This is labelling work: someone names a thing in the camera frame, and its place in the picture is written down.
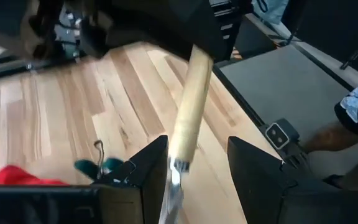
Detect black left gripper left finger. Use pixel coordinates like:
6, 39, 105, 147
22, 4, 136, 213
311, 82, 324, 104
0, 135, 169, 224

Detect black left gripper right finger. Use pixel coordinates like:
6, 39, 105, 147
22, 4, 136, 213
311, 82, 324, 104
227, 136, 358, 224

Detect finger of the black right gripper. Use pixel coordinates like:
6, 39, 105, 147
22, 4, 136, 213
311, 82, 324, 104
79, 15, 111, 60
211, 0, 241, 62

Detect green-handled pruning shears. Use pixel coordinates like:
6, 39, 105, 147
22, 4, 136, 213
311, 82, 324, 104
74, 139, 126, 181

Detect wooden-handled garden trowel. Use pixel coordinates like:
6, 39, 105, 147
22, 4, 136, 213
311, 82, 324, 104
158, 44, 214, 224

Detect table-level camera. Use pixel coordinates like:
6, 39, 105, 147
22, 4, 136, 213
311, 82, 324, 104
264, 118, 301, 156

